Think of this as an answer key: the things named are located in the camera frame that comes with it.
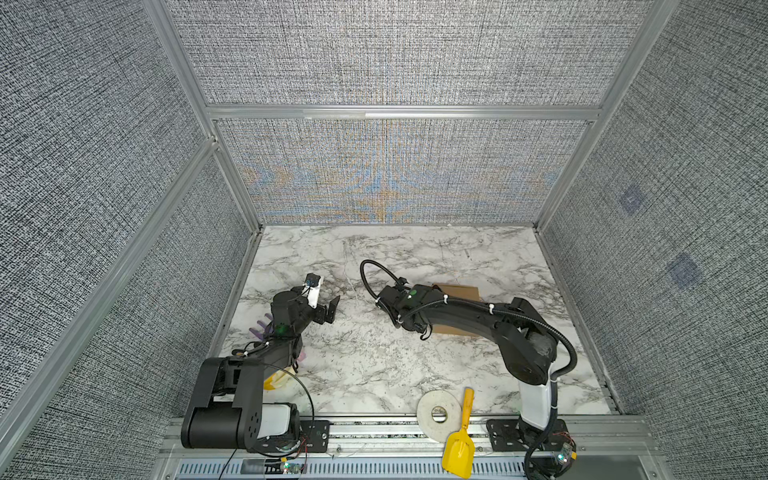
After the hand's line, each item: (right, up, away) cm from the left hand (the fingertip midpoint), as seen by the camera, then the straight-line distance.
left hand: (323, 292), depth 90 cm
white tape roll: (+31, -32, -17) cm, 47 cm away
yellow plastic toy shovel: (+36, -35, -20) cm, 54 cm away
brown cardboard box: (+47, -2, +14) cm, 49 cm away
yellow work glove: (-10, -22, -11) cm, 26 cm away
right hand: (+33, -4, -1) cm, 33 cm away
